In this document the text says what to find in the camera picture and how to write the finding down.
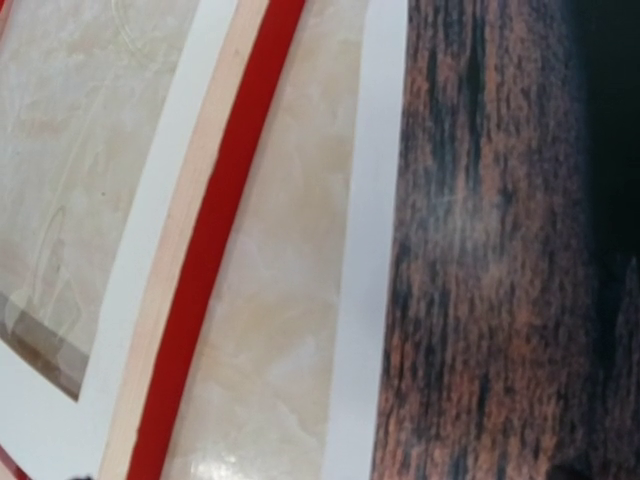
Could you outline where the red wooden picture frame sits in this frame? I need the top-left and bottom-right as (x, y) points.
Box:
(1, 1), (304, 479)

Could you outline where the red sunset photo white border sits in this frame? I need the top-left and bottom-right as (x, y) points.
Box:
(321, 1), (639, 479)

